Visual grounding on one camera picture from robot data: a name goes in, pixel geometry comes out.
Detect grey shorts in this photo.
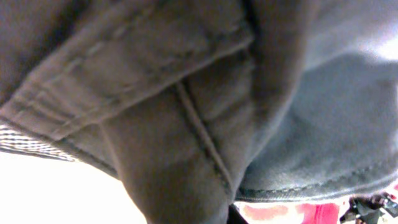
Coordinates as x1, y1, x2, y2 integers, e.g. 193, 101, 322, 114
1, 0, 397, 223

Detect red t-shirt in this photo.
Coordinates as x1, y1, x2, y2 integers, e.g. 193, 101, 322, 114
241, 183, 398, 224

